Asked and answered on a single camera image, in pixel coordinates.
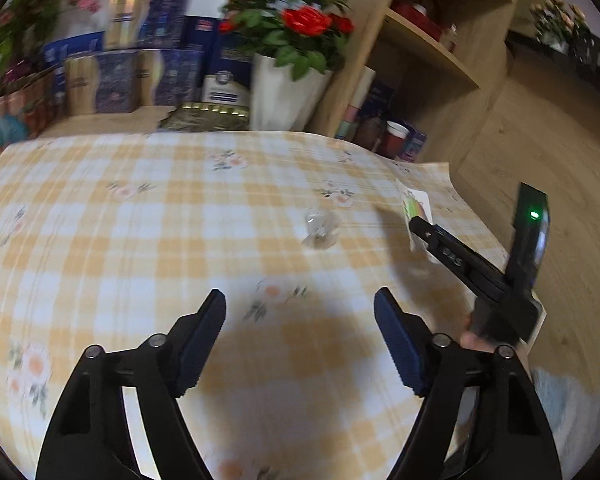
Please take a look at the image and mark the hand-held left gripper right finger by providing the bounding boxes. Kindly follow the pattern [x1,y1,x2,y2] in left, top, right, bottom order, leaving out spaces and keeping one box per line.
[373,286,564,480]

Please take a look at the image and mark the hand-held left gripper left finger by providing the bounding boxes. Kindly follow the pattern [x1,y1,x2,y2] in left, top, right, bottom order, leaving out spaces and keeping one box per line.
[35,288,228,480]

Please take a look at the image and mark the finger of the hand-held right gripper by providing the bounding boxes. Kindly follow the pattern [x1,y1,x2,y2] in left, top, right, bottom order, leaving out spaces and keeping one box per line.
[466,271,512,307]
[410,216,512,289]

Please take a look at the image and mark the small white sachet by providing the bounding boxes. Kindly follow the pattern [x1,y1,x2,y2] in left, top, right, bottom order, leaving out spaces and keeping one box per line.
[395,178,437,262]

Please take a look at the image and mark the clear plastic lid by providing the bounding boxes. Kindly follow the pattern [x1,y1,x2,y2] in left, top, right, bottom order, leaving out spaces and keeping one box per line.
[302,207,342,251]

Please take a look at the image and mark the person's right hand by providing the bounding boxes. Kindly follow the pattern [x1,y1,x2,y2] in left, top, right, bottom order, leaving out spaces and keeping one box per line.
[460,332,499,356]

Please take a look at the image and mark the purple blue box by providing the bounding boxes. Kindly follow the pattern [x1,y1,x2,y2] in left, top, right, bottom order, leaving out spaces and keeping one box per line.
[400,122,428,164]

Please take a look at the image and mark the red paper cup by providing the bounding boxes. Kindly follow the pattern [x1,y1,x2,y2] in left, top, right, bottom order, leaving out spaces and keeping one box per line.
[380,120,411,160]

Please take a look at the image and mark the brown plastic cup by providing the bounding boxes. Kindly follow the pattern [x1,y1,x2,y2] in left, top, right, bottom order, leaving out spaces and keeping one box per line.
[357,117,386,154]

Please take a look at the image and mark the blue printed pack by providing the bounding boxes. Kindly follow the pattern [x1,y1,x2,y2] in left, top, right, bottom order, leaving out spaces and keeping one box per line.
[362,82,396,121]

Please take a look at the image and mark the stack of pastel paper cups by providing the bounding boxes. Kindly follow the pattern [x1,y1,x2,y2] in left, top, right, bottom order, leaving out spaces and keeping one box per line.
[336,67,376,144]

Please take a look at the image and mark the wooden shelf unit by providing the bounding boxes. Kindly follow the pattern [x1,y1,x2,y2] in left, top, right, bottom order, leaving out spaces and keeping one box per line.
[305,0,527,172]

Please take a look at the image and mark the gold green foil tray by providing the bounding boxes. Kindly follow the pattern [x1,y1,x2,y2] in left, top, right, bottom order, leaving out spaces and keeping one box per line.
[159,101,251,134]

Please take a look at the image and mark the red rose plant white pot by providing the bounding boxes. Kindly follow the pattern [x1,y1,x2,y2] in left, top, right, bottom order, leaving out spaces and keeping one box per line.
[220,0,356,132]

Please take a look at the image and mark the cream rose bouquet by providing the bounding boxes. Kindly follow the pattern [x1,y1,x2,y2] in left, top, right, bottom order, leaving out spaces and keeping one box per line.
[530,0,594,54]

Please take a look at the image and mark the red basket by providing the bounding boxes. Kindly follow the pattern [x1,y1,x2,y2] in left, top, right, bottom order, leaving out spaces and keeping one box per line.
[390,0,444,41]

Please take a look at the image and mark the blue white carton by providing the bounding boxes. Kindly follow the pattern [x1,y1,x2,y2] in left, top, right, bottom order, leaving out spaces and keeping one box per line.
[200,72,254,114]

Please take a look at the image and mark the blue gold gift box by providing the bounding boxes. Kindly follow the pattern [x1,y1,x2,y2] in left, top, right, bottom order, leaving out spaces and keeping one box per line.
[62,50,139,116]
[137,49,204,106]
[105,0,192,52]

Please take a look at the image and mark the teal patterned pack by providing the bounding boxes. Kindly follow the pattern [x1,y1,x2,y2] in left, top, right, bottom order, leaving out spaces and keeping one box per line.
[0,114,31,154]

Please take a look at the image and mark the striped patterned basket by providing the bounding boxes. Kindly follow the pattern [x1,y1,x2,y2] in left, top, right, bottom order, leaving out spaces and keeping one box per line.
[0,67,66,136]

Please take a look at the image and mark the dark blue carton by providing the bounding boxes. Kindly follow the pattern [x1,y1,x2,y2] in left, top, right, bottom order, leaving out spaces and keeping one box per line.
[182,14,222,52]

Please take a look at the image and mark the long blue box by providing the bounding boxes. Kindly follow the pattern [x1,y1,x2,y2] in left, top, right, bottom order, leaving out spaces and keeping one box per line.
[42,32,106,81]

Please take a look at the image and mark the pink artificial blossom tree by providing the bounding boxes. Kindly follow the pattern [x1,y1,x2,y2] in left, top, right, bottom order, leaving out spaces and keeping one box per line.
[0,0,104,106]

